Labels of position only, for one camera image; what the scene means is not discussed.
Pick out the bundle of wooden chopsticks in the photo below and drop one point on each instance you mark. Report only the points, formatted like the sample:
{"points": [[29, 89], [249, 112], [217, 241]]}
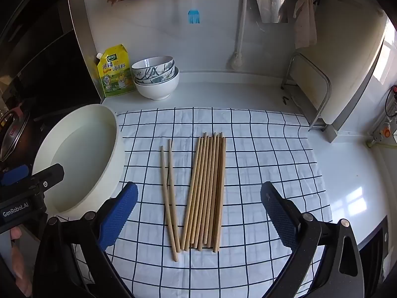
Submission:
{"points": [[206, 192]]}

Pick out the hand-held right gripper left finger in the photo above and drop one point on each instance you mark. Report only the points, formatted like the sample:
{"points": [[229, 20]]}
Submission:
{"points": [[119, 215]]}

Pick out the white black checkered cloth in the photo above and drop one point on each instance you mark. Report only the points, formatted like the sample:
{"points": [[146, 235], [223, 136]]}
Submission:
{"points": [[248, 167]]}

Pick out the large white bowl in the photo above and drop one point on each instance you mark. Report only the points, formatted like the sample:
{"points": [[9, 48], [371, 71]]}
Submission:
{"points": [[158, 88]]}

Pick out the yellow seasoning pouch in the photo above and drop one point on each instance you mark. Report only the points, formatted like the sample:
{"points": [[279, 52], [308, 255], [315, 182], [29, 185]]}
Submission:
{"points": [[114, 74]]}

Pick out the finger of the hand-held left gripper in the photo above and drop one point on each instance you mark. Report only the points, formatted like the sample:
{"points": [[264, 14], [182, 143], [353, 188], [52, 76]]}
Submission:
{"points": [[14, 174], [49, 175]]}

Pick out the white cutting board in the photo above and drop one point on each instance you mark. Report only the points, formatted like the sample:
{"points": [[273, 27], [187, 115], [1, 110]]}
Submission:
{"points": [[350, 68]]}

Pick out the beige rag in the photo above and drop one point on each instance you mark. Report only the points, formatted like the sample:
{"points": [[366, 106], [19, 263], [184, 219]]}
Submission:
{"points": [[305, 24]]}

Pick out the wall power socket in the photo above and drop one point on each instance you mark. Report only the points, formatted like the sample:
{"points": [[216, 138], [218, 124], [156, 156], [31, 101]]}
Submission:
{"points": [[386, 121]]}

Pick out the metal board rack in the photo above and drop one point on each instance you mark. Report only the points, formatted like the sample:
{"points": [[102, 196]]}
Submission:
{"points": [[322, 99]]}

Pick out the dark pot with lid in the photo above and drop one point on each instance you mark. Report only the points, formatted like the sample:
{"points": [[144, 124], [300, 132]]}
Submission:
{"points": [[14, 130]]}

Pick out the long wooden chopstick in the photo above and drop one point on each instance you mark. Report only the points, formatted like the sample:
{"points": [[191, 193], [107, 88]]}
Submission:
{"points": [[173, 192], [167, 205]]}

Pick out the cream round pan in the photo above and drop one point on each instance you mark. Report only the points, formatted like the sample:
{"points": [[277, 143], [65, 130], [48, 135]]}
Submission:
{"points": [[80, 161]]}

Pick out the person's left hand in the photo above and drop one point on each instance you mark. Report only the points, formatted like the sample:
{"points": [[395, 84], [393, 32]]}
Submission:
{"points": [[18, 267]]}

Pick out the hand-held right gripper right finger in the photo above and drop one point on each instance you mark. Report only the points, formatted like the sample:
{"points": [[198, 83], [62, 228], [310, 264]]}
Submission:
{"points": [[279, 217]]}

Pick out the floral patterned bowl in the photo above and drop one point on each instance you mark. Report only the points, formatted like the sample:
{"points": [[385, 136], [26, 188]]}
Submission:
{"points": [[152, 63], [155, 77]]}

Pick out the metal cleaver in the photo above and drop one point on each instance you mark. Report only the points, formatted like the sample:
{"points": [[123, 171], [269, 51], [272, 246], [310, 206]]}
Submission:
{"points": [[268, 3]]}

